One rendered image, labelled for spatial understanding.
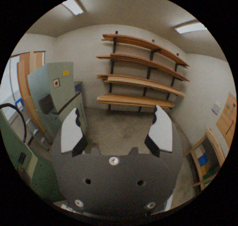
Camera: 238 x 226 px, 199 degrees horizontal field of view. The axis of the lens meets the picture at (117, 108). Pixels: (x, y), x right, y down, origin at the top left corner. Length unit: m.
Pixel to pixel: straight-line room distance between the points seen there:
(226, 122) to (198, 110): 1.11
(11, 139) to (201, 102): 3.28
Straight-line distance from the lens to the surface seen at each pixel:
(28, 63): 2.30
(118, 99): 1.58
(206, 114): 2.47
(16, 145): 0.79
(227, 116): 2.42
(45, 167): 0.88
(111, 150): 1.40
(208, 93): 2.52
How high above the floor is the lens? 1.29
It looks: 33 degrees down
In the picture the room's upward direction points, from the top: 7 degrees clockwise
